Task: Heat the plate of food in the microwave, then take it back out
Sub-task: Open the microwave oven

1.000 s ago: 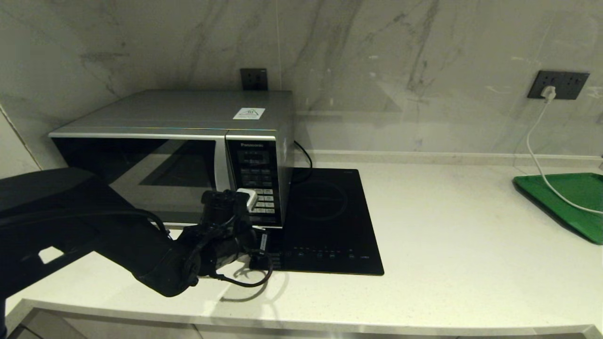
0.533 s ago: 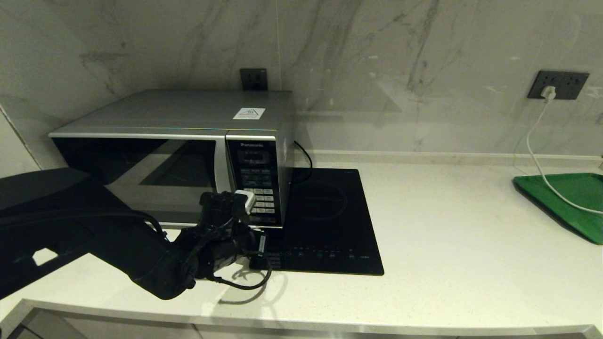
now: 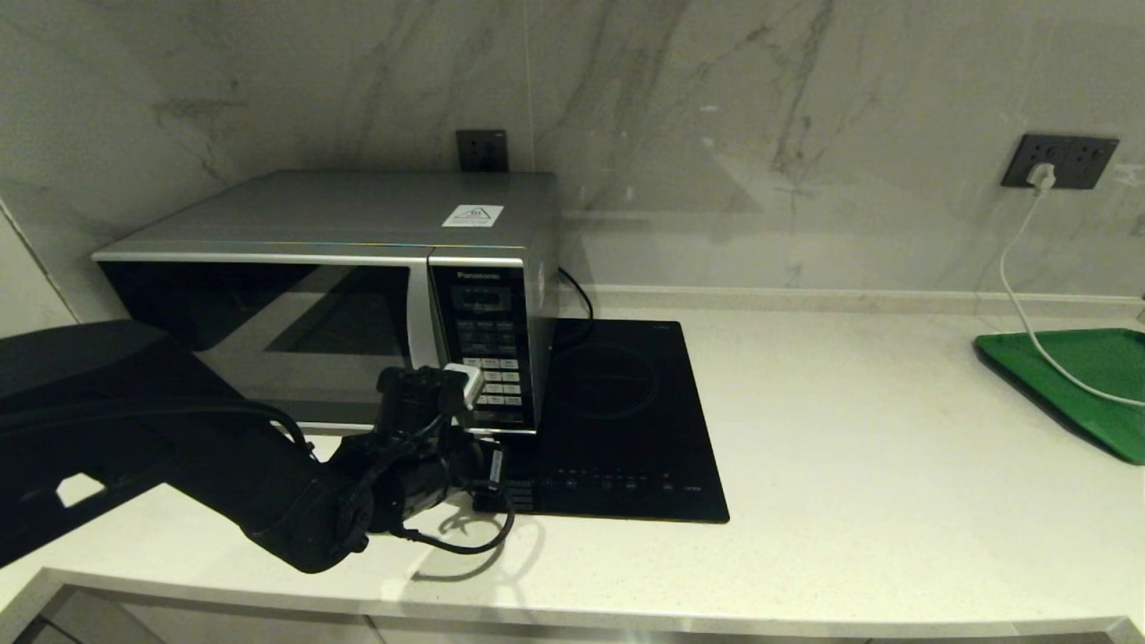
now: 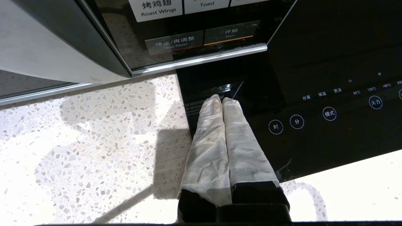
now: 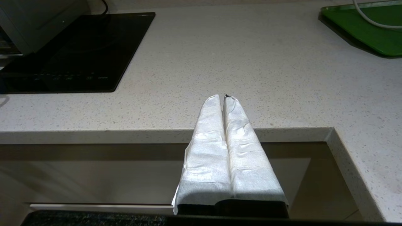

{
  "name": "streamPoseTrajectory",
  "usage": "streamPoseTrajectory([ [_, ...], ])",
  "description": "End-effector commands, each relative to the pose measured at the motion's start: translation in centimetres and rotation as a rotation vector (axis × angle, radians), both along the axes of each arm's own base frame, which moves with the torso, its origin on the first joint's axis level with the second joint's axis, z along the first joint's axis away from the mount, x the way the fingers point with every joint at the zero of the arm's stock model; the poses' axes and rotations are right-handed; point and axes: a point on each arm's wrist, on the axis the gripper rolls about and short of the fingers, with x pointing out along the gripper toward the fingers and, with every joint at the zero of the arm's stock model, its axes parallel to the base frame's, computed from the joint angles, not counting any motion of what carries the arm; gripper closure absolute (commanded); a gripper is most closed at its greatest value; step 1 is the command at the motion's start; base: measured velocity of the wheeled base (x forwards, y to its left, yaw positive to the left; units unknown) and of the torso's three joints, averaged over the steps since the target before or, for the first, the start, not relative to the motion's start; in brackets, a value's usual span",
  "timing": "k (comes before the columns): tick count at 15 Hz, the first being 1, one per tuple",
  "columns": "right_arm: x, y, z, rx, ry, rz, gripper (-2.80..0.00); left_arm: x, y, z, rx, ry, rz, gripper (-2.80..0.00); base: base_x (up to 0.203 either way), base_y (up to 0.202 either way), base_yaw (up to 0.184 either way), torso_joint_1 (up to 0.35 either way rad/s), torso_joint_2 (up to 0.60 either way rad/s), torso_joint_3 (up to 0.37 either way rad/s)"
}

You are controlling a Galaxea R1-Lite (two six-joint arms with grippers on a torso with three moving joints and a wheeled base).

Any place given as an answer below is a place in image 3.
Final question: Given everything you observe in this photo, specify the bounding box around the small dark wall socket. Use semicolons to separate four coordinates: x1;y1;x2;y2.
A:
455;129;509;173

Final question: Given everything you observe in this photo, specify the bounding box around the silver microwave oven body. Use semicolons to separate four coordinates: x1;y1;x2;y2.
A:
92;170;560;436

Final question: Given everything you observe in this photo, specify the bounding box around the white charger cable with plug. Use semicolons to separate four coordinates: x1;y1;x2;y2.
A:
997;164;1145;410

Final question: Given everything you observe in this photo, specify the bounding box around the beige cabinet front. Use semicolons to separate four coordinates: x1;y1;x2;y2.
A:
13;586;1119;644

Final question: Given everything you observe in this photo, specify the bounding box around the green plastic tray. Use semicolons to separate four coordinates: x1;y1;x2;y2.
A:
973;328;1145;466

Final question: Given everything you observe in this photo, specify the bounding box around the black power cord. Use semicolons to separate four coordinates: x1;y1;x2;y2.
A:
559;267;596;345

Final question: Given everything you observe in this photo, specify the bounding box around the wide dark wall socket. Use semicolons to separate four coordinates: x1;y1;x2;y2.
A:
1001;134;1121;191

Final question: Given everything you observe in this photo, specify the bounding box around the black induction cooktop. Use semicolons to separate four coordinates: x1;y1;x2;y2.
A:
472;318;731;525

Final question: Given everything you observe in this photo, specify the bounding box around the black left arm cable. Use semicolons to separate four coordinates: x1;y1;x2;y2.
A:
389;487;517;556

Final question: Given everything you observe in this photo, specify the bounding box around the dark glass microwave door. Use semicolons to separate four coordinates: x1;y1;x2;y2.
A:
94;255;459;430

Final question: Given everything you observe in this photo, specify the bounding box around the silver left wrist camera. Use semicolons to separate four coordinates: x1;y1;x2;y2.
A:
443;362;487;412

